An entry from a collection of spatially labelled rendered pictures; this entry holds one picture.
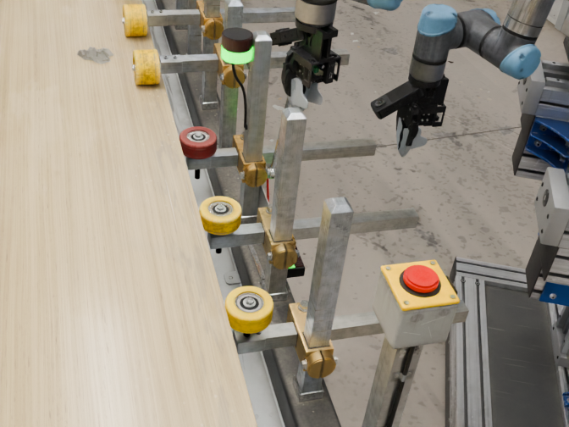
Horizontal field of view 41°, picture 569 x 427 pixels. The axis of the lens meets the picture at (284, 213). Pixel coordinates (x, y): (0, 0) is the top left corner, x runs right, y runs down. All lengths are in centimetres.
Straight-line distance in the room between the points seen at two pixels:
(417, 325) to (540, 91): 112
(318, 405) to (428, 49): 77
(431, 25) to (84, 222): 80
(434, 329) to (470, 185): 238
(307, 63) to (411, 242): 152
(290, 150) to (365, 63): 272
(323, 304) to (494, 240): 183
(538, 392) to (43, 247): 140
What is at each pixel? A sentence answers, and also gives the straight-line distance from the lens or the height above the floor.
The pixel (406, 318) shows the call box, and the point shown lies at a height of 120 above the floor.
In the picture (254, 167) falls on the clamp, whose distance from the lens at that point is 162.
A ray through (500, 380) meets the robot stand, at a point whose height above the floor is 21.
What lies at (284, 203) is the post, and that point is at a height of 95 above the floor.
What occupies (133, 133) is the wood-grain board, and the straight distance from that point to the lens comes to 166.
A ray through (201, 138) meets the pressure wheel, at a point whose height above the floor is 91.
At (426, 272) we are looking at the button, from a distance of 88.
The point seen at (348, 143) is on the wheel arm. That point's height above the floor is 86.
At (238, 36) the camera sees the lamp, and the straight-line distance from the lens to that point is 148.
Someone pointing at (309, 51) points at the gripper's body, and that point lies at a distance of 147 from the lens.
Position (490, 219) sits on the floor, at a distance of 310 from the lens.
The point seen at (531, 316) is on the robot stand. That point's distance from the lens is 242.
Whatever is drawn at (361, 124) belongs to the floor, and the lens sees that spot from 350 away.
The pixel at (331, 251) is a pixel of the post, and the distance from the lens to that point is 114.
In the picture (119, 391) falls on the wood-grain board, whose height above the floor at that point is 90.
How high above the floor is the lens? 180
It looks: 38 degrees down
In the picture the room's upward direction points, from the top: 7 degrees clockwise
